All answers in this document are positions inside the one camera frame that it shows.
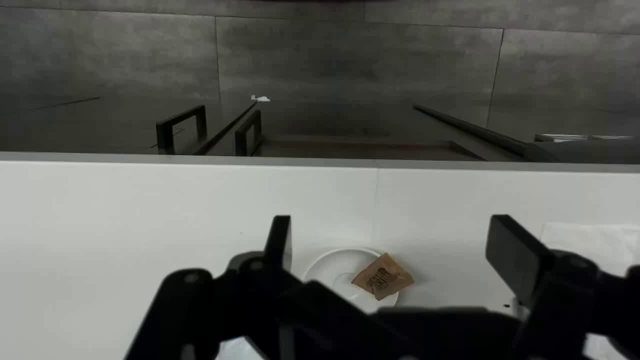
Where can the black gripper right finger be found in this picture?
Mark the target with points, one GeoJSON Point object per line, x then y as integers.
{"type": "Point", "coordinates": [572, 300]}

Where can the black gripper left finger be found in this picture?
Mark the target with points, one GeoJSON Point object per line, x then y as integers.
{"type": "Point", "coordinates": [200, 312]}

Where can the small white floor scrap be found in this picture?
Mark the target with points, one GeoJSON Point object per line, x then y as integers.
{"type": "Point", "coordinates": [260, 98]}

